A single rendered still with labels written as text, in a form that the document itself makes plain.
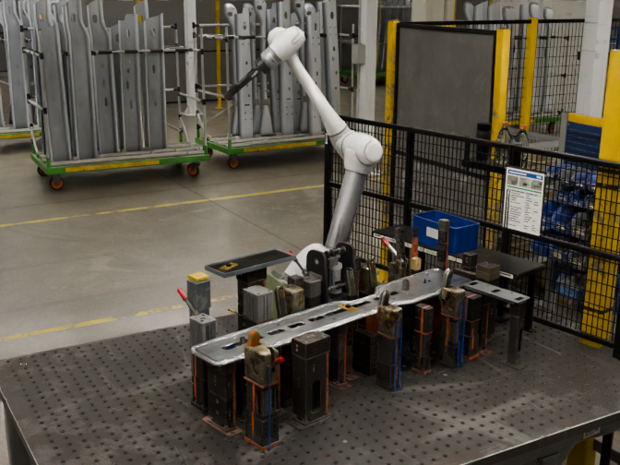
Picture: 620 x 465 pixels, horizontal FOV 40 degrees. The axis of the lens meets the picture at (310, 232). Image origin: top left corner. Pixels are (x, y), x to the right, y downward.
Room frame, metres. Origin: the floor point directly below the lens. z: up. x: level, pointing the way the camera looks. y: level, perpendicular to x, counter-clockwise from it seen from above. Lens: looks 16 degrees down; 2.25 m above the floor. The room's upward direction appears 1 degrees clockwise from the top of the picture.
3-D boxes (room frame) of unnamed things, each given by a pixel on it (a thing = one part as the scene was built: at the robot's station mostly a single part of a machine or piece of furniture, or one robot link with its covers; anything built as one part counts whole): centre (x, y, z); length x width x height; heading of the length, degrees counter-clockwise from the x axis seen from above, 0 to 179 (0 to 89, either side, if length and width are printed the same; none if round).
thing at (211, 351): (3.18, -0.15, 1.00); 1.38 x 0.22 x 0.02; 132
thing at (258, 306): (3.11, 0.20, 0.90); 0.13 x 0.10 x 0.41; 42
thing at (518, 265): (3.95, -0.69, 1.02); 0.90 x 0.22 x 0.03; 42
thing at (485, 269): (3.60, -0.80, 0.88); 0.08 x 0.08 x 0.36; 42
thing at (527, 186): (3.81, -0.98, 1.30); 0.23 x 0.02 x 0.31; 42
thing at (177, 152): (10.01, 2.28, 0.88); 1.91 x 1.00 x 1.76; 117
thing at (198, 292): (3.13, 0.43, 0.92); 0.08 x 0.08 x 0.44; 42
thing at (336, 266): (3.42, -0.09, 0.94); 0.18 x 0.13 x 0.49; 132
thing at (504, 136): (4.02, -0.92, 1.53); 0.06 x 0.06 x 0.20
